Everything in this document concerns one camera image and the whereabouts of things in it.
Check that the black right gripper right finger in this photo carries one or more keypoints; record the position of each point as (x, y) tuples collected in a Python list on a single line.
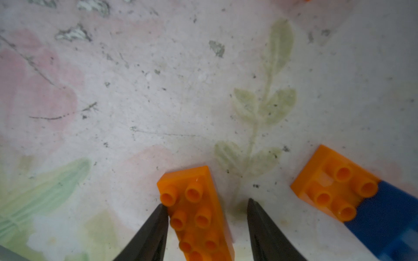
[(268, 243)]

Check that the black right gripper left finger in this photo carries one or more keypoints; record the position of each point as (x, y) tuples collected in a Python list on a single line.
[(149, 242)]

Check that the orange lego brick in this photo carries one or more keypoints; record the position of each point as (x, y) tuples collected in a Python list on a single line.
[(196, 215), (334, 184)]

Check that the small blue lego brick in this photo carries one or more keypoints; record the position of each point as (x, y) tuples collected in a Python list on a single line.
[(387, 224)]

